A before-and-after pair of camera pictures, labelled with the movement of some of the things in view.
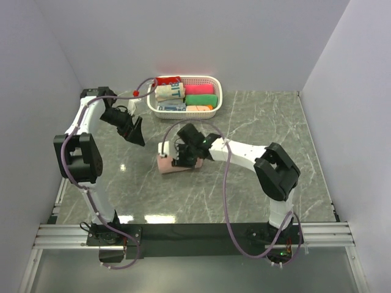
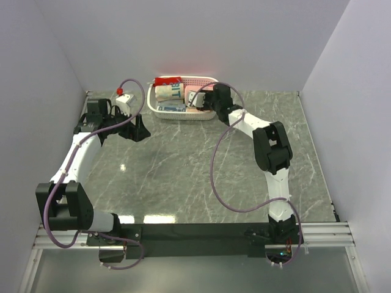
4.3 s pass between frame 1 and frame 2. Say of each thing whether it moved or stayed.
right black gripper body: moved
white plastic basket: stayed
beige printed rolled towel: stayed
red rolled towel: stayed
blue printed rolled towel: stayed
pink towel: moved
